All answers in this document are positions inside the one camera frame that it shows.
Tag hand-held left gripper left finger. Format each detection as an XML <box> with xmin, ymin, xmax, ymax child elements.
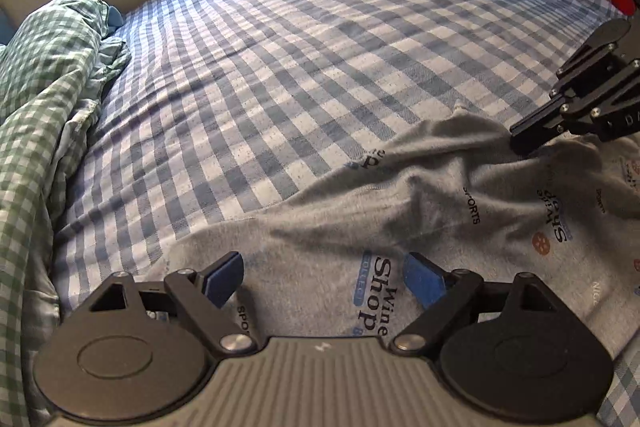
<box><xmin>75</xmin><ymin>251</ymin><xmax>257</xmax><ymax>354</ymax></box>

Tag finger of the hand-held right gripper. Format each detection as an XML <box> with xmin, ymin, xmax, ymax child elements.
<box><xmin>509</xmin><ymin>58</ymin><xmax>640</xmax><ymax>156</ymax></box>
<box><xmin>549</xmin><ymin>19</ymin><xmax>633</xmax><ymax>102</ymax></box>

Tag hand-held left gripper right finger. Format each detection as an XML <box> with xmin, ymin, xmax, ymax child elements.
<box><xmin>390</xmin><ymin>252</ymin><xmax>572</xmax><ymax>355</ymax></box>

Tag grey printed pants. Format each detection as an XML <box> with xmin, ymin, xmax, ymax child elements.
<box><xmin>137</xmin><ymin>103</ymin><xmax>640</xmax><ymax>358</ymax></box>

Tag blue checked bed sheet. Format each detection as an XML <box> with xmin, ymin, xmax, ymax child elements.
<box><xmin>50</xmin><ymin>0</ymin><xmax>640</xmax><ymax>427</ymax></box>

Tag green checked duvet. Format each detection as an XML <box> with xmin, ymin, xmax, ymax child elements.
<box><xmin>0</xmin><ymin>0</ymin><xmax>133</xmax><ymax>427</ymax></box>

